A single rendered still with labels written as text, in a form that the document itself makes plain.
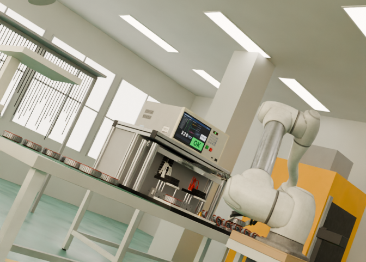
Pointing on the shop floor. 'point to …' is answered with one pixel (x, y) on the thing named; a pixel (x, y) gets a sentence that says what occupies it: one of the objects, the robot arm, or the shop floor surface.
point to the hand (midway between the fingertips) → (237, 221)
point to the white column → (222, 103)
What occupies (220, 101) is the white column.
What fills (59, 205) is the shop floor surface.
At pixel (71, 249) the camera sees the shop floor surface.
